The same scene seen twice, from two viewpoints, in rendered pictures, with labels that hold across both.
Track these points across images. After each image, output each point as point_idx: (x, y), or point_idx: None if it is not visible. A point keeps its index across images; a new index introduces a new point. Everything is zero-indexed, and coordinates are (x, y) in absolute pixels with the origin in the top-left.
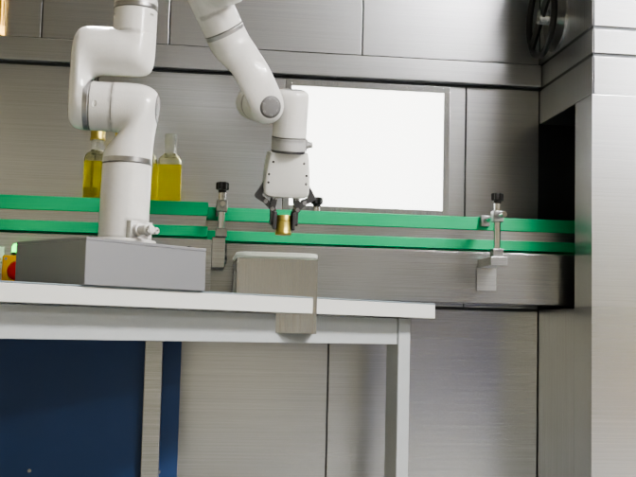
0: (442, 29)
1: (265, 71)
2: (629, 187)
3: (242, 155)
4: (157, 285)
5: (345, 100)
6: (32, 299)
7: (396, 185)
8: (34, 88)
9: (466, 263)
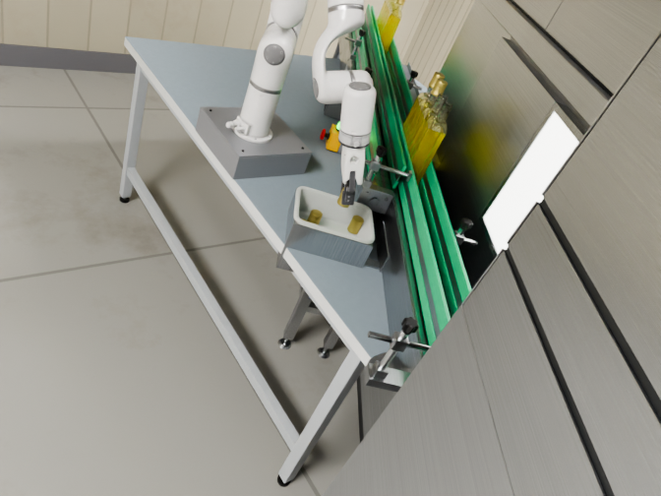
0: None
1: (317, 54)
2: (391, 468)
3: (496, 155)
4: (216, 156)
5: (568, 154)
6: (183, 122)
7: None
8: (488, 39)
9: (414, 365)
